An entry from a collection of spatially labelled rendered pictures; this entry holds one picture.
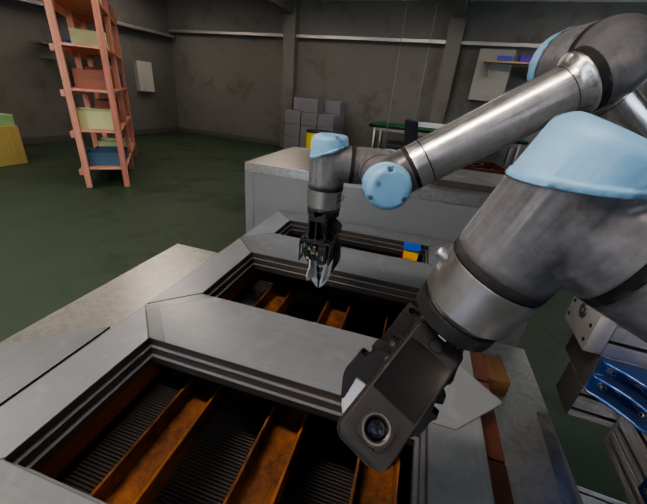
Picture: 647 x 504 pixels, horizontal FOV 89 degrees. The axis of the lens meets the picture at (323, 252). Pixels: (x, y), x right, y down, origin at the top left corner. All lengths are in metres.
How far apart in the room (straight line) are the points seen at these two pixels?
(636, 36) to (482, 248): 0.48
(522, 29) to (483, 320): 8.20
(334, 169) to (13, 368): 0.77
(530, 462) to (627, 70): 0.74
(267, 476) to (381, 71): 8.15
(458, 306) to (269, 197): 1.32
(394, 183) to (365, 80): 7.99
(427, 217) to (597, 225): 1.17
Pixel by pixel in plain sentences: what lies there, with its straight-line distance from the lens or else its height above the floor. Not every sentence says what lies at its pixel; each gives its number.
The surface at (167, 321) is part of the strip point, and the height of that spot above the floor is 0.87.
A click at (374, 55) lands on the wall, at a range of 8.51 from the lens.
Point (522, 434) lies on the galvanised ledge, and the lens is 0.98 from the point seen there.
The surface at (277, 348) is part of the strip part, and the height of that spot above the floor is 0.87.
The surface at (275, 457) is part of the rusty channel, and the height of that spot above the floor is 0.68.
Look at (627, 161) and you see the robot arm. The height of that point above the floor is 1.33.
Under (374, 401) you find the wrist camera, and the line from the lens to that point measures 0.27.
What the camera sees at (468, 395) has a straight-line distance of 0.72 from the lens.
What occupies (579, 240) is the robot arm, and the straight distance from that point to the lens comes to 0.23.
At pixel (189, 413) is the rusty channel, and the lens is 0.87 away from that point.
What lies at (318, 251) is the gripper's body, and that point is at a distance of 0.71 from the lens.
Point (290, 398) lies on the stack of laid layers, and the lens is 0.67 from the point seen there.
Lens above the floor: 1.35
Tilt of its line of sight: 26 degrees down
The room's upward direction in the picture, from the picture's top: 5 degrees clockwise
